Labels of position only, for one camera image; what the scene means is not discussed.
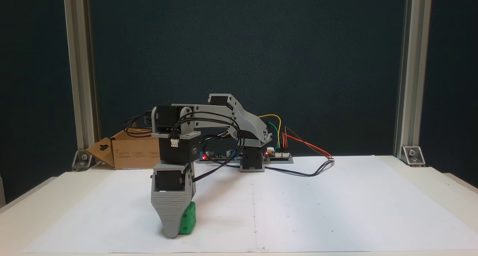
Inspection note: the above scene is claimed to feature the ribbed grey gripper jaw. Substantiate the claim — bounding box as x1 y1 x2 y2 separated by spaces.
150 191 196 238

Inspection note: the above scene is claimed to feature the green die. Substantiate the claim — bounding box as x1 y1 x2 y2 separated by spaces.
179 201 196 234

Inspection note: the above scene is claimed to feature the open cardboard box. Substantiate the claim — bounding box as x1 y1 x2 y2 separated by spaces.
85 123 162 170

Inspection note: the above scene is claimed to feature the blue circuit board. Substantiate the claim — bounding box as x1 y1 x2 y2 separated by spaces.
200 148 242 163

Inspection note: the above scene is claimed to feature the small controller circuit board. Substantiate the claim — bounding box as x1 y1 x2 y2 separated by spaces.
264 147 293 160

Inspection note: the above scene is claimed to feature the grey mounting plate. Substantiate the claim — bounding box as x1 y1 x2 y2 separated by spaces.
198 157 294 164

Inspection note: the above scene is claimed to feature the black servo cable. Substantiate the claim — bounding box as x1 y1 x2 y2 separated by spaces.
124 114 155 138
172 111 246 182

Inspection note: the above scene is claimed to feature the metal corner bracket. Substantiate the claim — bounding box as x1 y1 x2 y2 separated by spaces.
72 149 94 171
401 146 426 167

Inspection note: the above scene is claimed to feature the green jumper wire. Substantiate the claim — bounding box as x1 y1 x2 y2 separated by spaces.
267 122 279 149

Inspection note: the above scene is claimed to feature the yellow jumper wire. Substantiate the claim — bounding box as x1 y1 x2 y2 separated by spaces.
258 114 282 149

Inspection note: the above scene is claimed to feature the long black cable white plug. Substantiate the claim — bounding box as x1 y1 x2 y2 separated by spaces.
202 157 335 178

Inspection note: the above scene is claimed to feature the red orange wire bundle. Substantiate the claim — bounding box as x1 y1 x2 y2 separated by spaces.
281 127 334 160

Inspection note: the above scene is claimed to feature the aluminium profile post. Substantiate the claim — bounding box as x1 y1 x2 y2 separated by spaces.
393 0 434 157
63 0 100 152

